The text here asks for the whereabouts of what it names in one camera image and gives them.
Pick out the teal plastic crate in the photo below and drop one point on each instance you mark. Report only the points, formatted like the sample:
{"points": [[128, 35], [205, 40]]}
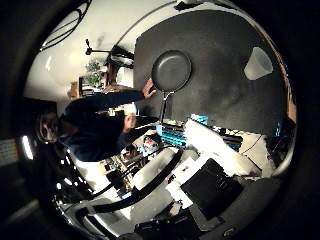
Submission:
{"points": [[173, 134]]}

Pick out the black camera stand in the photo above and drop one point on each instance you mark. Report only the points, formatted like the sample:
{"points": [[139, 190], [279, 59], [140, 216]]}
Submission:
{"points": [[100, 50]]}

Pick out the grey wall conduit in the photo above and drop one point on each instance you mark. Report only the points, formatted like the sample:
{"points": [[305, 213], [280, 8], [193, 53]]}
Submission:
{"points": [[146, 16]]}

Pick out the black frying pan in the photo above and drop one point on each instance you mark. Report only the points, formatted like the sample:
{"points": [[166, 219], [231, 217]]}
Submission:
{"points": [[171, 70]]}

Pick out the person in dark blue sweater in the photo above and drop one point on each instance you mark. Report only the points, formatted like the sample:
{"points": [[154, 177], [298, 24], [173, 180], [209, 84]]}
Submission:
{"points": [[90, 130]]}

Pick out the green potted plant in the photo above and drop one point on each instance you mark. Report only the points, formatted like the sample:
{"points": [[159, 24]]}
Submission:
{"points": [[93, 70]]}

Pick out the oval ceiling lamp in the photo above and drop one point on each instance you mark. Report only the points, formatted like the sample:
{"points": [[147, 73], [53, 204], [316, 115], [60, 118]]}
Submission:
{"points": [[66, 26]]}

